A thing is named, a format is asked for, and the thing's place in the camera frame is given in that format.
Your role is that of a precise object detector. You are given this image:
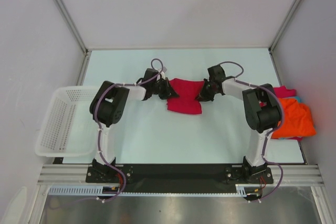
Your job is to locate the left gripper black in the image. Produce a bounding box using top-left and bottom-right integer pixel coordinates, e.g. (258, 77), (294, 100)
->
(151, 78), (179, 100)

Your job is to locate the crimson red t shirt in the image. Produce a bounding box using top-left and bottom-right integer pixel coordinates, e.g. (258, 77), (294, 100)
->
(167, 78), (204, 115)

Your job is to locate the white perforated plastic basket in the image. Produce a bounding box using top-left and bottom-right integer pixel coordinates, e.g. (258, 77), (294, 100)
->
(35, 86), (98, 158)

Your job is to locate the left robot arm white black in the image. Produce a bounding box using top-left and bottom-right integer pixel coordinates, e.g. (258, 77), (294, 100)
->
(86, 68), (179, 183)

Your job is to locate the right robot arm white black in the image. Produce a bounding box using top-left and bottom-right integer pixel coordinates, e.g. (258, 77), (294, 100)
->
(196, 64), (285, 184)

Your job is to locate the folded magenta t shirt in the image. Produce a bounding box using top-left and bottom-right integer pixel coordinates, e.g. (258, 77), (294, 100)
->
(272, 86), (301, 139)

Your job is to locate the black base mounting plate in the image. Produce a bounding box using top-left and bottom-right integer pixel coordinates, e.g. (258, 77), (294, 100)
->
(86, 164), (274, 194)

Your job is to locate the folded teal t shirt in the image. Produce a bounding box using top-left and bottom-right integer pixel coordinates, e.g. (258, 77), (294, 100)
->
(274, 97), (305, 141)

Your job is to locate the folded orange t shirt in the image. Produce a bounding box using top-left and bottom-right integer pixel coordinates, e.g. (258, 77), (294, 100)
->
(272, 98), (316, 139)

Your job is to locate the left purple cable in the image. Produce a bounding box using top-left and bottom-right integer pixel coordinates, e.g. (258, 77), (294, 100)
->
(94, 58), (169, 204)

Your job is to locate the purple cable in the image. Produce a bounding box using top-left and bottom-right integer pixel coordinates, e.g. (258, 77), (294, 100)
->
(219, 61), (287, 204)
(94, 58), (169, 204)

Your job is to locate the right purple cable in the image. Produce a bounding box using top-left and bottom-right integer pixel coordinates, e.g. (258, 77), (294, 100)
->
(219, 61), (287, 204)

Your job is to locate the white slotted cable duct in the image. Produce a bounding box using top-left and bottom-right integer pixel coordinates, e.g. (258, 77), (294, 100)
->
(48, 185), (247, 198)

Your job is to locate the aluminium extrusion rail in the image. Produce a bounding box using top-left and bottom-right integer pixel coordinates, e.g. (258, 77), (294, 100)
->
(37, 164), (324, 187)

